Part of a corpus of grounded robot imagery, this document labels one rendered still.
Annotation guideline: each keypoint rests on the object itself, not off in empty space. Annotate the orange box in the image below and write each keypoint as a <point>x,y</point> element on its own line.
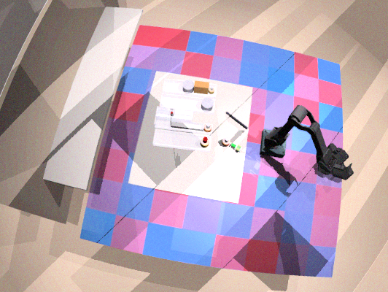
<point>201,87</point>

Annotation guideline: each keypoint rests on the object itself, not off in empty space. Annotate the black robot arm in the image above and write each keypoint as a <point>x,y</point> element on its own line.
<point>278,135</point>

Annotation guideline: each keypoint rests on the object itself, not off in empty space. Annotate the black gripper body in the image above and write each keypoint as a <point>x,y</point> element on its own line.
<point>332,147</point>

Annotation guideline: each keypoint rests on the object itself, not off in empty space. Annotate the grey cylinder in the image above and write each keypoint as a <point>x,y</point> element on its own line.
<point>188,86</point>
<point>207,104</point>

